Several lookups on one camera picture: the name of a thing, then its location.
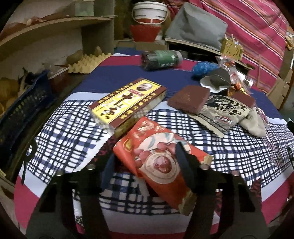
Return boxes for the blue mesh scrubber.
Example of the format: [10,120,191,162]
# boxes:
[192,62,221,77]

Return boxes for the curved wooden shelf unit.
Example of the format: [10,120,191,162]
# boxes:
[0,0,115,76]

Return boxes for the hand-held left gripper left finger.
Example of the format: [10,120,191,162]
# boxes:
[26,153,116,239]

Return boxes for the stacked cardboard pieces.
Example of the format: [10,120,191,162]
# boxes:
[268,69,293,109]

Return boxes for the plaid and striped table cloth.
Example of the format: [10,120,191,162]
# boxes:
[14,53,294,239]

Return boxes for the white plastic bucket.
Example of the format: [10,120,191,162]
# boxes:
[132,1,168,25]

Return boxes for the orange snack packet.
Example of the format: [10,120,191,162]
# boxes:
[228,81,252,96]

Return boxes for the dark green plastic jar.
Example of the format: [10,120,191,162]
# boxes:
[141,50,183,70]

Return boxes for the cardboard egg tray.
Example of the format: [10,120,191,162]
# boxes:
[68,53,112,74]

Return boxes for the grey cushion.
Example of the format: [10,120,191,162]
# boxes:
[164,2,228,50]

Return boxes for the yellow chopstick holder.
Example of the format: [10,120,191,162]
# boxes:
[221,38,244,60]

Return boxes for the red plastic basket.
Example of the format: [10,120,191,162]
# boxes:
[130,24,162,42]

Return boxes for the clear cartoon snack packet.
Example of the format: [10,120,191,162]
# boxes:
[215,56,239,76]

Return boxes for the black and cream printed packet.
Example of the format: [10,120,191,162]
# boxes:
[192,93,251,138]

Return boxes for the long yellow and red box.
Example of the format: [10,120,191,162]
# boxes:
[91,78,167,138]

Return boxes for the red snack packet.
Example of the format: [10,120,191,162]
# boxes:
[112,116,214,216]

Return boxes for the red striped hanging cloth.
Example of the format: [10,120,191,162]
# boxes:
[165,0,288,92]

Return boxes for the beige cloth pouch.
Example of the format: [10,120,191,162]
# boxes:
[238,107,267,138]

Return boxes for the large brown square pad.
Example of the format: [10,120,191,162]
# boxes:
[167,85,210,114]

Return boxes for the small brown square pad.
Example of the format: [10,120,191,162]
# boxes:
[232,92,256,108]

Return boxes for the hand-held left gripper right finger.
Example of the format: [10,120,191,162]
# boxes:
[175,141,270,239]

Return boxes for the dark blue plastic crate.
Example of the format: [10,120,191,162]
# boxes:
[0,70,52,170]

